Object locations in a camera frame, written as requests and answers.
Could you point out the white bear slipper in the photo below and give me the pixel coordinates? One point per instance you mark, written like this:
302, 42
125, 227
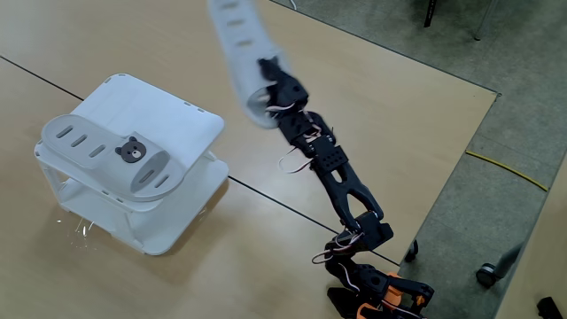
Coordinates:
243, 66
84, 157

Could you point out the white plastic box shelf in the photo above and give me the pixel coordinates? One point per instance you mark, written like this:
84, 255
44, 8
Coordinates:
168, 119

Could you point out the chair leg with grey caster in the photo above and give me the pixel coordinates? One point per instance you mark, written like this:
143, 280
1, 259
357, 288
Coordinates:
487, 274

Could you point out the black chair leg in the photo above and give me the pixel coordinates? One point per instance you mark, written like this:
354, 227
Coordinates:
430, 13

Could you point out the metal chair leg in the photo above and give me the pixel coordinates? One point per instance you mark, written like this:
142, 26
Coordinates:
483, 20

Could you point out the black object on table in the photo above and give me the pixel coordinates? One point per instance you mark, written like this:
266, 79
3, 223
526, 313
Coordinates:
549, 308

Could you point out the black table caster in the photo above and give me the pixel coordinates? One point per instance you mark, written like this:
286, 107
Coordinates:
412, 251

